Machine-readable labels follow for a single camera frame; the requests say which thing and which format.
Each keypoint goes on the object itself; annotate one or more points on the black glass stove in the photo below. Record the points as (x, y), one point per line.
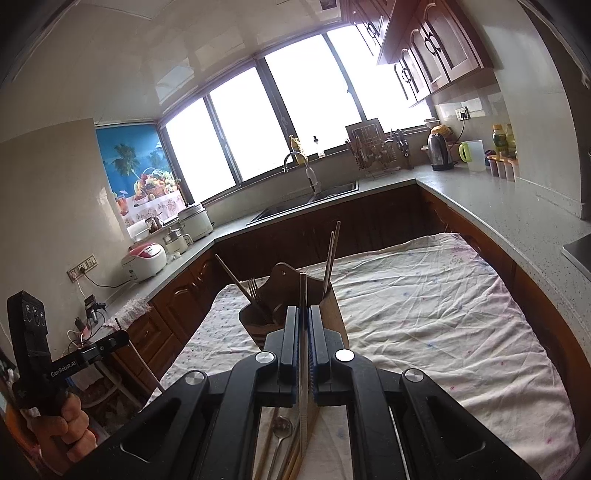
(579, 258)

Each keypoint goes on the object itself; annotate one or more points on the cream rice cooker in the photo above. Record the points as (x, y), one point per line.
(196, 221)

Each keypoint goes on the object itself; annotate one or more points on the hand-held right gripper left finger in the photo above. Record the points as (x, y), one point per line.
(293, 341)

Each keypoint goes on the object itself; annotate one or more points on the tropical fruit wall poster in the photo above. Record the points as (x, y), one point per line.
(134, 166)

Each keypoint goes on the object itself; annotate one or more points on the brown wooden wall cabinets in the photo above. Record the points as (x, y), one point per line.
(438, 41)

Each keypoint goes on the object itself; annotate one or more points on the dish rack with knives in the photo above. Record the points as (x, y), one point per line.
(369, 147)

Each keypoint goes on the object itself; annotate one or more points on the white lace cloth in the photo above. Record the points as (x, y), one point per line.
(129, 311)

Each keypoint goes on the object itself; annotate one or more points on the small dark bottle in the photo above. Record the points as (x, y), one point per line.
(317, 147)

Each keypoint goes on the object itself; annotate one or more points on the countertop tool holder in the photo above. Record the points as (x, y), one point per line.
(402, 150)

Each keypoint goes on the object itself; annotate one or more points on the brown wooden base cabinets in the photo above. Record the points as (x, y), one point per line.
(184, 295)

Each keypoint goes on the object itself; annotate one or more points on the large kitchen window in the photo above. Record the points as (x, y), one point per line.
(300, 101)

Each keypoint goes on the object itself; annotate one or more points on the wooden utensil holder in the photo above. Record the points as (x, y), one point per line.
(281, 281)

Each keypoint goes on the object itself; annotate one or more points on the yellow oil bottle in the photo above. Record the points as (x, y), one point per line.
(498, 141)

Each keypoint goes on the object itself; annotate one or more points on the steel electric kettle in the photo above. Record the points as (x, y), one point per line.
(439, 150)

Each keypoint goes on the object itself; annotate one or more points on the small silver pot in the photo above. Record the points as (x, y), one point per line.
(153, 225)

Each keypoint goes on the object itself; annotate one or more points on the grey kitchen countertop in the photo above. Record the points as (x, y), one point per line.
(485, 203)

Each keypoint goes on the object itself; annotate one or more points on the steel kitchen sink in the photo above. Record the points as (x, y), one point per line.
(295, 205)

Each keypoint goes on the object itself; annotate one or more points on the wall socket with black plug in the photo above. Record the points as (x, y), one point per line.
(82, 268)

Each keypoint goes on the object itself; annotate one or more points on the silver spoon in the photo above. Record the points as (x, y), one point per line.
(280, 427)

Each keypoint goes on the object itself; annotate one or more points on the metal chopstick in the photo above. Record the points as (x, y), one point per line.
(328, 263)
(336, 249)

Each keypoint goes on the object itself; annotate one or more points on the curved kitchen faucet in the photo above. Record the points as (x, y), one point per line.
(295, 154)

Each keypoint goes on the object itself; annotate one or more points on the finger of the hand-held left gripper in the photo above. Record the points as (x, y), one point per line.
(111, 341)

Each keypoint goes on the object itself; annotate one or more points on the white floral tablecloth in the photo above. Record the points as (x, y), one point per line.
(438, 314)

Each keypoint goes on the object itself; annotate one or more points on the wall socket above kettle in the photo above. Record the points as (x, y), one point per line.
(462, 113)

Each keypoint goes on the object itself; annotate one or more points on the white blender appliance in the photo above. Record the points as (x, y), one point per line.
(178, 240)

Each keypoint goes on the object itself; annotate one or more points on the person's left hand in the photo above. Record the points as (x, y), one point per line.
(69, 424)

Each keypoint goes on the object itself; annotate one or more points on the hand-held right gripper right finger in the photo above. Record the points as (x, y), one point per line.
(318, 350)

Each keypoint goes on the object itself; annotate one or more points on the small black gadget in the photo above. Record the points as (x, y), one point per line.
(92, 310)

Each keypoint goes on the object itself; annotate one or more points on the pink and white rice cooker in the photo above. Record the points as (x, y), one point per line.
(144, 262)

